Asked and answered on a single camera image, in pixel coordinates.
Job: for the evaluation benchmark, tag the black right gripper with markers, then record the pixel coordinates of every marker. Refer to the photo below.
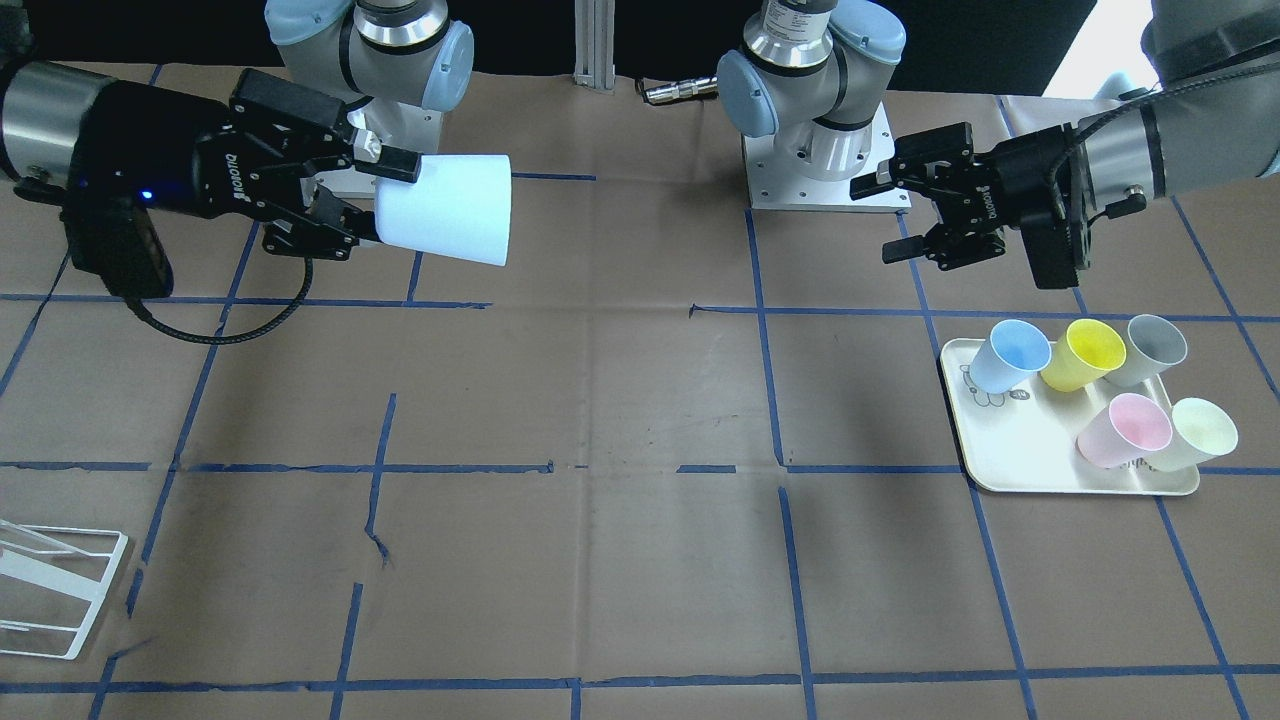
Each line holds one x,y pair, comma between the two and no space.
150,145

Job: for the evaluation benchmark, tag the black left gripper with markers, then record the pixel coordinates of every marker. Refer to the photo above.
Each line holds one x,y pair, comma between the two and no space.
1022,180

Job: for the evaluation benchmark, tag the pale blue cup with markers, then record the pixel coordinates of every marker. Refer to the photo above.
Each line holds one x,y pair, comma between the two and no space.
460,207

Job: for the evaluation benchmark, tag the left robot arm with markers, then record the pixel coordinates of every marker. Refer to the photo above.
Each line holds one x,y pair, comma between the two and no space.
812,74

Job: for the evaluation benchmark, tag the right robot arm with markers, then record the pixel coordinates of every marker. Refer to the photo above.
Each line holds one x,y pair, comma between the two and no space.
413,52

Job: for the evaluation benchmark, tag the blue cup on tray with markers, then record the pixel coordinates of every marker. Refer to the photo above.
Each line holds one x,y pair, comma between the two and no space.
1013,351

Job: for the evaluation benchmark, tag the yellow cup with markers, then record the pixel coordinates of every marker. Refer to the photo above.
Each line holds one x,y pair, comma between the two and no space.
1087,351

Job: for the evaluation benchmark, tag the grey cup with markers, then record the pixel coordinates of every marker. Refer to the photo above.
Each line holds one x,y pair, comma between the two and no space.
1153,344

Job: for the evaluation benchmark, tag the pink cup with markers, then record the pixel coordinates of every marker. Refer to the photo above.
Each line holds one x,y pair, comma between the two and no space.
1128,428

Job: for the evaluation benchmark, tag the pale green cup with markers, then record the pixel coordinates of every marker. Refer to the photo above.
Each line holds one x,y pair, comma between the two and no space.
1201,431

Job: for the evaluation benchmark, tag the cream plastic tray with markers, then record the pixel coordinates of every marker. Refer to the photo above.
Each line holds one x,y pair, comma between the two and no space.
1025,440

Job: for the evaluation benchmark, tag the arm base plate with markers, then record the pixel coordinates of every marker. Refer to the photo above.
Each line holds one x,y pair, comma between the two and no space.
809,167
400,125

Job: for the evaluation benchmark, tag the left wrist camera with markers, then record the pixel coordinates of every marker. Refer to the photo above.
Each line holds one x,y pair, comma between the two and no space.
1056,246

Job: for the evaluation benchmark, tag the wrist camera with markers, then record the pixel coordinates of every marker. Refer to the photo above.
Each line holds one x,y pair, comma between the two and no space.
113,237
1056,246

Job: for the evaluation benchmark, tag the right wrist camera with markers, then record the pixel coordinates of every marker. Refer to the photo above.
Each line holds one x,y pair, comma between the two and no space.
113,237

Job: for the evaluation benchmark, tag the aluminium frame post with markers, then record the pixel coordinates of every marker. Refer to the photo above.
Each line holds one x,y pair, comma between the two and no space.
594,23

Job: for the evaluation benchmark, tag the white wire cup rack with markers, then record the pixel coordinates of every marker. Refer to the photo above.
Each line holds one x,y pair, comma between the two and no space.
56,581

